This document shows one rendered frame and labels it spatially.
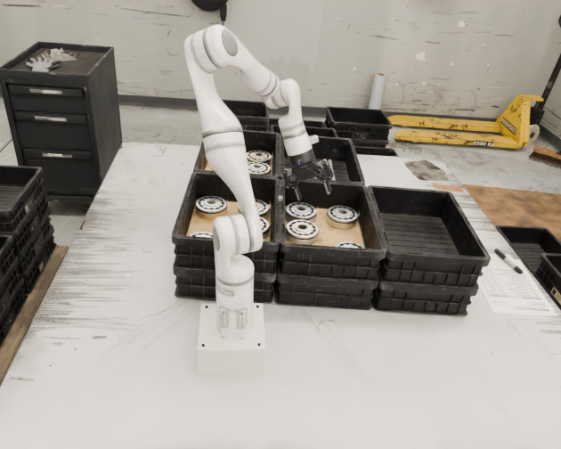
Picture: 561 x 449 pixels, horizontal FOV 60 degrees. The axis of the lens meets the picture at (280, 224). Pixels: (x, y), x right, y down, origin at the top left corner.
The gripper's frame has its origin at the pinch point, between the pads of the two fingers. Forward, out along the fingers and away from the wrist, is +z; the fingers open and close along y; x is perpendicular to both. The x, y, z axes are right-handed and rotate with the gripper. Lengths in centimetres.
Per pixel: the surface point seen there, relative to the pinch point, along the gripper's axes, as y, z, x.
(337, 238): 1.3, 17.6, 5.1
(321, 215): -5.3, 13.2, 16.8
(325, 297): -1.5, 27.6, -13.6
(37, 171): -137, -27, 37
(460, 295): 35, 39, -3
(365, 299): 9.0, 32.4, -9.9
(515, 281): 51, 54, 26
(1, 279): -131, 4, -10
